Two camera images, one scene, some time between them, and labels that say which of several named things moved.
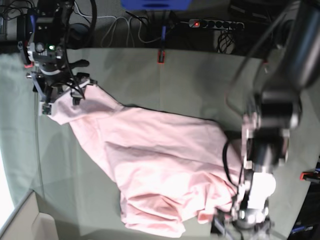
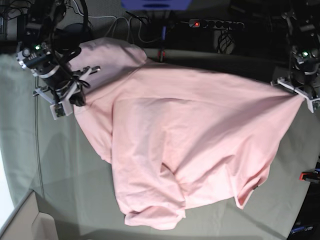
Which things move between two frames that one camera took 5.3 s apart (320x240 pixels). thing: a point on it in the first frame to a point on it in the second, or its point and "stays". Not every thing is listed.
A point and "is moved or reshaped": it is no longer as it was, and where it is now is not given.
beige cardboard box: (26, 222) stays
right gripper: (255, 213) to (309, 92)
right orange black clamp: (312, 176) stays
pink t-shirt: (167, 168) is moved or reshaped
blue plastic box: (156, 5) stays
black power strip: (216, 24) stays
